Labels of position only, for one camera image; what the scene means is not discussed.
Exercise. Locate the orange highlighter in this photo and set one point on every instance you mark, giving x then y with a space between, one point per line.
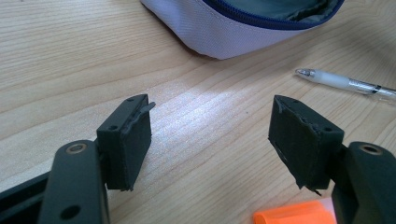
292 214

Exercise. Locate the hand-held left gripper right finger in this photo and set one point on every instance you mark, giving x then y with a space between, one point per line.
303 149

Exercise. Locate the clear ballpoint pen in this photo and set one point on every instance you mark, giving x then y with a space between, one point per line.
339 81

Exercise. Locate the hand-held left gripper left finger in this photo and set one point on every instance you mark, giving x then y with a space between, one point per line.
130 149

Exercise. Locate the grey pencil case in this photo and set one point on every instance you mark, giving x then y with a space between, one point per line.
224 34

